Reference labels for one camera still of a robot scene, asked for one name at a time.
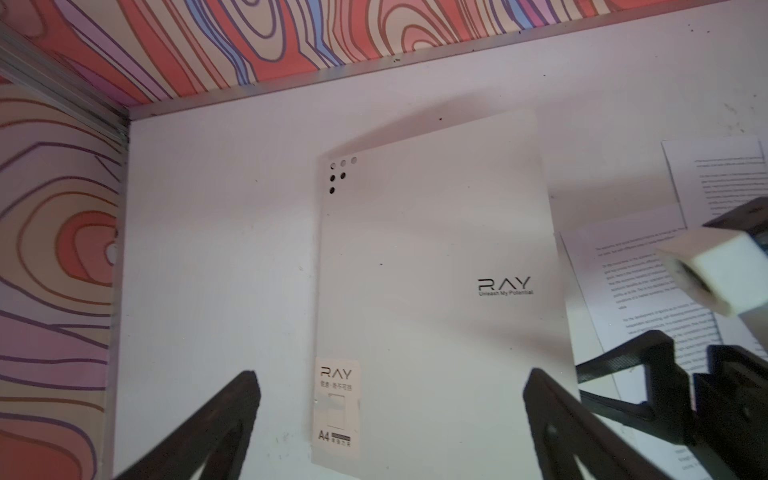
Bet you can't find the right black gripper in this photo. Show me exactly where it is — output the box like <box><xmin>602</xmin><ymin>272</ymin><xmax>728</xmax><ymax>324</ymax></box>
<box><xmin>576</xmin><ymin>330</ymin><xmax>767</xmax><ymax>479</ymax></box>

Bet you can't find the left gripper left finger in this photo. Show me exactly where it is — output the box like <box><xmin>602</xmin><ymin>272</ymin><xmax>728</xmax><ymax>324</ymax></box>
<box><xmin>118</xmin><ymin>370</ymin><xmax>261</xmax><ymax>479</ymax></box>

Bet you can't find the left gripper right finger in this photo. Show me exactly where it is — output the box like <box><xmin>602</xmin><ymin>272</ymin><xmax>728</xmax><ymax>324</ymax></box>
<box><xmin>523</xmin><ymin>368</ymin><xmax>667</xmax><ymax>479</ymax></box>

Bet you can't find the white RAY file folder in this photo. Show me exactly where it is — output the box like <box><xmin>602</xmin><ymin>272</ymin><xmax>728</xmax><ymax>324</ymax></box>
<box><xmin>311</xmin><ymin>109</ymin><xmax>577</xmax><ymax>479</ymax></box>

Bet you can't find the paper sheet pink highlight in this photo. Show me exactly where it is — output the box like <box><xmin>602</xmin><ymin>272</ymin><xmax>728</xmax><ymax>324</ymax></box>
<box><xmin>560</xmin><ymin>203</ymin><xmax>768</xmax><ymax>480</ymax></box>

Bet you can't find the paper sheet middle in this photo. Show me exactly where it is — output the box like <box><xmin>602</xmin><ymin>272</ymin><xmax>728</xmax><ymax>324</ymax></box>
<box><xmin>662</xmin><ymin>136</ymin><xmax>767</xmax><ymax>229</ymax></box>

